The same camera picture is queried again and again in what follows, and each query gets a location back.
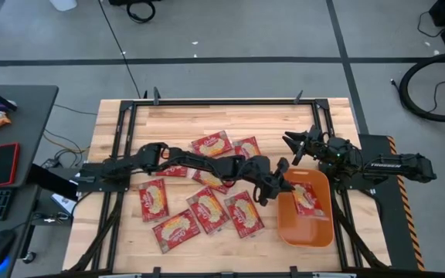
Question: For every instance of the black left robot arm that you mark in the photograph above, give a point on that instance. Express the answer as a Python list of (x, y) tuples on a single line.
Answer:
[(207, 164)]

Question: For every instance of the black power strip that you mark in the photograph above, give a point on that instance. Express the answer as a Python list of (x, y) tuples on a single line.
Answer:
[(50, 163)]

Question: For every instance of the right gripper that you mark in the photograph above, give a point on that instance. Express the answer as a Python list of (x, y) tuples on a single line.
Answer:
[(312, 147)]

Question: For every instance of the red smartphone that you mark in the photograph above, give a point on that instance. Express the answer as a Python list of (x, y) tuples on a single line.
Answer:
[(4, 164)]

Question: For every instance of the black panel with hazard stripe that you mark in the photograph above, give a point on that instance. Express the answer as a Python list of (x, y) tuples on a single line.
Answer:
[(394, 224)]

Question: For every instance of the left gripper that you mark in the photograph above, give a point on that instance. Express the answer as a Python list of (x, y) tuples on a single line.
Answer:
[(265, 185)]

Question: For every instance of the black caster wheel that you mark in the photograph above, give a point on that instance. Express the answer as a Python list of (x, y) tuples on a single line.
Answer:
[(29, 257)]

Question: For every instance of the black flat box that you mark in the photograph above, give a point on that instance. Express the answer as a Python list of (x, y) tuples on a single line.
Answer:
[(52, 181)]

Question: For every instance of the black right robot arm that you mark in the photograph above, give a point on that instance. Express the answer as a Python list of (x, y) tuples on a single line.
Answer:
[(400, 167)]

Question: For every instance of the black clamp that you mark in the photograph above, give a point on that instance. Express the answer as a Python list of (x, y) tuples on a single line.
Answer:
[(298, 97), (293, 271), (156, 272), (155, 95)]

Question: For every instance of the black office desk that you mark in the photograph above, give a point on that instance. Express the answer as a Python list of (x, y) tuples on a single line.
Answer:
[(33, 116)]

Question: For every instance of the orange plastic basket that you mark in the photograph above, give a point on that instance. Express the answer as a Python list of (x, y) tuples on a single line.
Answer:
[(307, 231)]

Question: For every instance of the black aluminium table frame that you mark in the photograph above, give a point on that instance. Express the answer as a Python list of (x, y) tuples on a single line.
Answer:
[(226, 102)]

